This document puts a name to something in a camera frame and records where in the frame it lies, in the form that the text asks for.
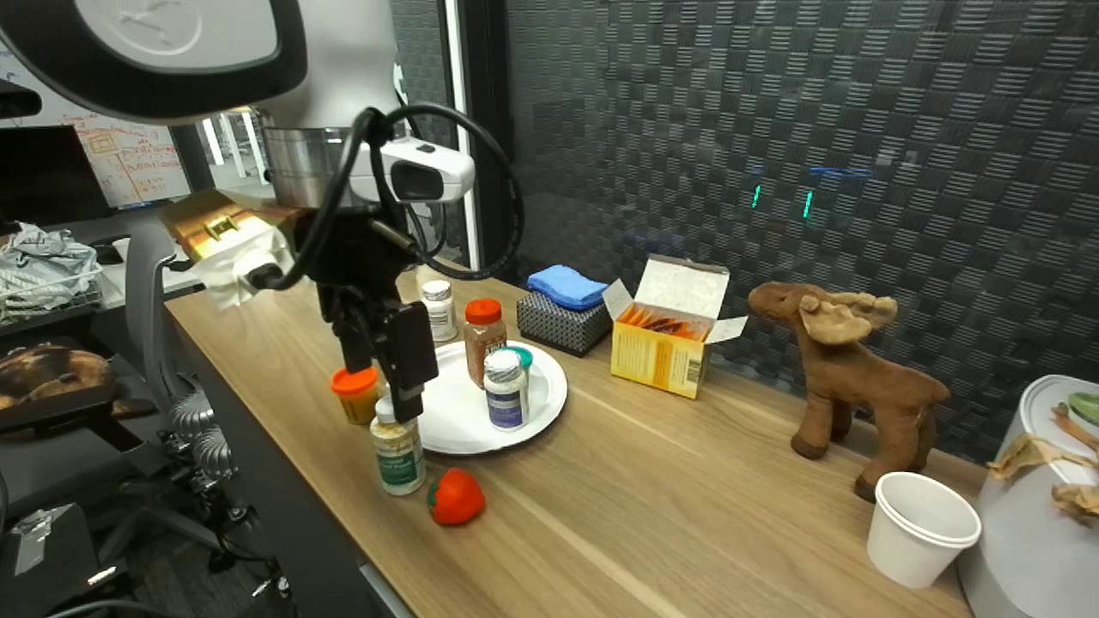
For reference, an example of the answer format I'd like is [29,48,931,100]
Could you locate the grey office chair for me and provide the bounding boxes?
[66,215,300,618]

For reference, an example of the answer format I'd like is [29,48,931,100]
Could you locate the brown patterned cushion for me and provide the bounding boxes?
[0,341,116,433]

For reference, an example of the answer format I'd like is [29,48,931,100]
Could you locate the open yellow cardboard box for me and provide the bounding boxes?
[602,254,753,402]

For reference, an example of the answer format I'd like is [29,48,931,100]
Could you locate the pile of grey clothes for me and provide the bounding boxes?
[0,220,107,324]

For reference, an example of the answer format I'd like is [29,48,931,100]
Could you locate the black camera cable loop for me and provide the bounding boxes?
[243,100,528,287]

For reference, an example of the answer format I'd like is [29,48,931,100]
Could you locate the white camera with black face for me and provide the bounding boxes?
[376,133,477,206]

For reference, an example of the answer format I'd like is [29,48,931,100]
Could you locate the blue folded cloth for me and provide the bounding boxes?
[521,261,613,317]

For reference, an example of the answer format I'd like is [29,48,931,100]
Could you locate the yellow container with orange lid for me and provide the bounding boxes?
[329,362,384,428]

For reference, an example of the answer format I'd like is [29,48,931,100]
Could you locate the grey patterned block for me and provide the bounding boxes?
[511,287,615,356]

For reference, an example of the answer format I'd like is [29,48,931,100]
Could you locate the pill bottle with green label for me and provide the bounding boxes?
[368,393,430,497]

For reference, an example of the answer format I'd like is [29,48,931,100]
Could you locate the black bag with tag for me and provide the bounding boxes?
[0,493,130,618]

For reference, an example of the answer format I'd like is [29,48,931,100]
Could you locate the white pill bottle purple label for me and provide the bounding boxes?
[482,347,528,428]

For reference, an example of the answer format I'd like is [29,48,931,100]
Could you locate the brown dried scraps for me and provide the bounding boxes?
[987,402,1099,530]

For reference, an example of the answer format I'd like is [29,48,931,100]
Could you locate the spice bottle with orange lid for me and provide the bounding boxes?
[462,296,511,393]

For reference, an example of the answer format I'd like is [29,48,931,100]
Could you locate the brown moose plush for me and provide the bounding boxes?
[745,279,955,505]

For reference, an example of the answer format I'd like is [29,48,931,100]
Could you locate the black monitor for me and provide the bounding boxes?
[0,116,116,228]

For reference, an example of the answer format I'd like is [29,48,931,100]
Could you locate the gold foil wrapped box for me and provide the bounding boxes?
[159,188,296,302]

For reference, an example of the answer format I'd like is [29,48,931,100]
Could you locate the white paper cup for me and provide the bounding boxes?
[864,468,987,594]

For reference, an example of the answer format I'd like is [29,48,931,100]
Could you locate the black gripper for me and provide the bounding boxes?
[289,201,445,425]

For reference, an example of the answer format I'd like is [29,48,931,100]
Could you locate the white paper plate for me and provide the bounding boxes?
[406,337,573,461]

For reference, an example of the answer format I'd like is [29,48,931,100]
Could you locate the small green object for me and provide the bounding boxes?
[1063,388,1099,428]

